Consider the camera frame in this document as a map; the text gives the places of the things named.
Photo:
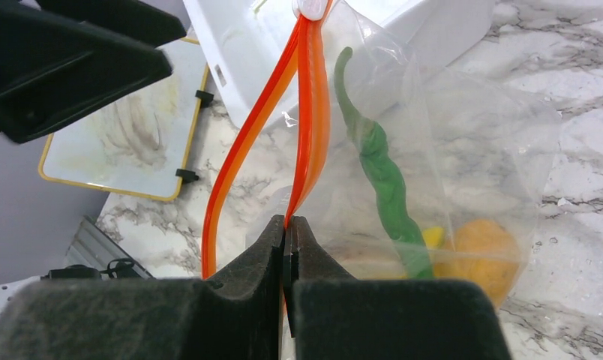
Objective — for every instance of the yellow banana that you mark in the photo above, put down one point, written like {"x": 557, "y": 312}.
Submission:
{"x": 434, "y": 237}

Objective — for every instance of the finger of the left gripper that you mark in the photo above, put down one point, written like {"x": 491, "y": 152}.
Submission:
{"x": 55, "y": 70}
{"x": 131, "y": 18}

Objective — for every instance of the green chili pepper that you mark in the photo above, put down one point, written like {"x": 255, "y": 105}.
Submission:
{"x": 384, "y": 175}

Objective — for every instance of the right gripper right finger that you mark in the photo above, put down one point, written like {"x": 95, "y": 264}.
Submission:
{"x": 336, "y": 316}

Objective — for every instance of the white plastic bin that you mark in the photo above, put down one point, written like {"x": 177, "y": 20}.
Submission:
{"x": 243, "y": 40}

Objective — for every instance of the white cutting board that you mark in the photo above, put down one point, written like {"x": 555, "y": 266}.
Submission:
{"x": 138, "y": 145}

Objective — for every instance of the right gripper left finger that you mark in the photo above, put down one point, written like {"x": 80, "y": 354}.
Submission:
{"x": 234, "y": 314}

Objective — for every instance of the clear zip top bag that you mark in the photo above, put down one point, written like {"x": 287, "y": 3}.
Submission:
{"x": 467, "y": 148}

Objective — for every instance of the orange citrus fruit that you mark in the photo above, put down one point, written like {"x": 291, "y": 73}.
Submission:
{"x": 481, "y": 251}

